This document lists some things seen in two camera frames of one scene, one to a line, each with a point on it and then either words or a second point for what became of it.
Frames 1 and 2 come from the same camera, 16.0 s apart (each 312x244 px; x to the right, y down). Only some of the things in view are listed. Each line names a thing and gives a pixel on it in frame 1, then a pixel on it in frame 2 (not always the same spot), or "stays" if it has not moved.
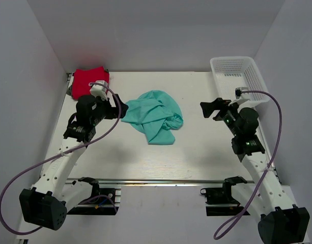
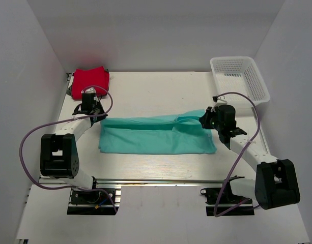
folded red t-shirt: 82,78 stays
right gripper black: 220,104 → 205,119
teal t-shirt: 153,113 → 179,133
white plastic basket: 229,72 stays
